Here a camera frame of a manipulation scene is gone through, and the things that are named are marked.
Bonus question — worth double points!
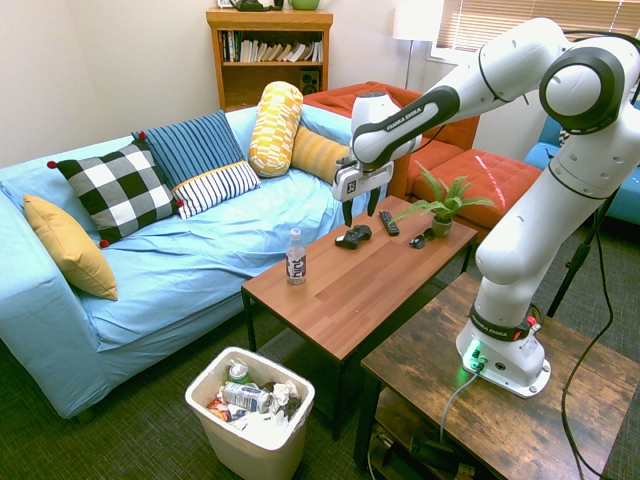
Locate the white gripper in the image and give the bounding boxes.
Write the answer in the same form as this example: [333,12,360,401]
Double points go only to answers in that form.
[331,156,396,228]

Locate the clear bottle with purple label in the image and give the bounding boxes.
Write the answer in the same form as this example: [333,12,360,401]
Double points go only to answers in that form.
[285,227,308,287]

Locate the white trash bin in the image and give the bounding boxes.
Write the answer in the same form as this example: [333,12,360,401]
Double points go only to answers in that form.
[184,345,317,480]

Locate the black game controller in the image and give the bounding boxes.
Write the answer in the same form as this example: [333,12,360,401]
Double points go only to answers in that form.
[333,223,374,250]

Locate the black remote control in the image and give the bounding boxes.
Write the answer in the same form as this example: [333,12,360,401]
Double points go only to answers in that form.
[377,209,402,237]

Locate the black sunglasses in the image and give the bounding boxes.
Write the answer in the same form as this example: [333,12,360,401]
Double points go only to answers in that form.
[408,227,437,250]

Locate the mustard striped pillow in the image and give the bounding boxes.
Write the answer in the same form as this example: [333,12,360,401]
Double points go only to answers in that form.
[290,125,352,186]

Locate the wooden coffee table black legs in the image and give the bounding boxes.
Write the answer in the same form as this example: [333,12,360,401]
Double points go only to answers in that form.
[240,194,480,442]

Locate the small potted fern plant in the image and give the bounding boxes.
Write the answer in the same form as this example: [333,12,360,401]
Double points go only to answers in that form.
[389,160,498,240]

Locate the orange armchair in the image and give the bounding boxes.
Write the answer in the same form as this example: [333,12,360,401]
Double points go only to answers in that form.
[302,80,482,201]

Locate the yellow patterned bolster pillow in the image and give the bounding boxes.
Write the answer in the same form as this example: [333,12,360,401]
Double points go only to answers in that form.
[247,80,305,179]

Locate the white navy striped pillow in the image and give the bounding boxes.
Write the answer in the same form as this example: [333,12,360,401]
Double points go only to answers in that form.
[170,159,263,221]

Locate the wooden bookshelf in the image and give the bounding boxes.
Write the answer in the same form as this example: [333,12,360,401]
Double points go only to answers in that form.
[205,6,335,113]

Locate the black floor vent grille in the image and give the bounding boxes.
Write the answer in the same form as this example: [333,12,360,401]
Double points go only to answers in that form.
[256,326,327,374]

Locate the row of leaning paperback books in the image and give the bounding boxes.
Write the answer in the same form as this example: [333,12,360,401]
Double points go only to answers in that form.
[240,38,324,64]

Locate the light blue sofa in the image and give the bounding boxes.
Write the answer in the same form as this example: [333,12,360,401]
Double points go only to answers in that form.
[0,103,397,420]

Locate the blue dark-striped pillow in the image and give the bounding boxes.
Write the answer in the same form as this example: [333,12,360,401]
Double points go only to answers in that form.
[130,109,249,192]

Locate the white shade floor lamp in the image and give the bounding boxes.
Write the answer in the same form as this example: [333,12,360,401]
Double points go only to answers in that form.
[391,0,446,92]

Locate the crumpled white paper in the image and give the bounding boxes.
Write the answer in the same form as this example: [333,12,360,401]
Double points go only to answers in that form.
[269,380,302,417]

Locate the dark upright books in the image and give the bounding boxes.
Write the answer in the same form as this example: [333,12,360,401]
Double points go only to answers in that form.
[220,30,243,64]

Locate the wooden window blinds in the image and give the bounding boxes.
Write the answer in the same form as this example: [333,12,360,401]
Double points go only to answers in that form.
[436,0,640,54]

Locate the crushed white can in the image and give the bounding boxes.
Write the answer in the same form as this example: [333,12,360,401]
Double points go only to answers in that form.
[220,380,274,415]

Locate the black white object on shelf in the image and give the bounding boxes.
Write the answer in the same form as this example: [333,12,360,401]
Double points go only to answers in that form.
[231,0,285,13]

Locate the white crumpled plastic wrap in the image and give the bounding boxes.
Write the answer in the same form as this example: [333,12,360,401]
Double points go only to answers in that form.
[229,409,292,442]

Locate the black white checkered pillow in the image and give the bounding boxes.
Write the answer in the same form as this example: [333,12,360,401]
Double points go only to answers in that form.
[46,131,186,250]

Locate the red snack wrapper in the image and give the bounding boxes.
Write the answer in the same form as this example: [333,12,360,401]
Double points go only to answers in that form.
[206,397,233,423]

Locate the black equipment under table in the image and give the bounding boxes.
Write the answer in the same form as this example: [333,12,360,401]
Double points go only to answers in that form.
[408,433,477,480]

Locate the rustic dark wood table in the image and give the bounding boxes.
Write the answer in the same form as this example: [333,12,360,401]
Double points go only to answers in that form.
[351,271,640,480]

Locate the teal bench sofa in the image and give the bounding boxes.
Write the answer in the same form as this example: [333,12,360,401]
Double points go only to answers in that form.
[524,97,640,227]

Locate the mustard yellow plain pillow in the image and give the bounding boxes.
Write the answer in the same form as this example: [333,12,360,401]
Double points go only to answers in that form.
[22,193,120,303]

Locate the grey cable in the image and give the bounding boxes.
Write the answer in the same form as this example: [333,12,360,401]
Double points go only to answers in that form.
[438,371,482,446]

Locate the black camera stand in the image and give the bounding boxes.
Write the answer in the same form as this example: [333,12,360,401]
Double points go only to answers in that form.
[545,187,622,319]

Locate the black cable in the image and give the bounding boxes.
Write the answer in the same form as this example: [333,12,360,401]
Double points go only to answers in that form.
[559,28,640,480]

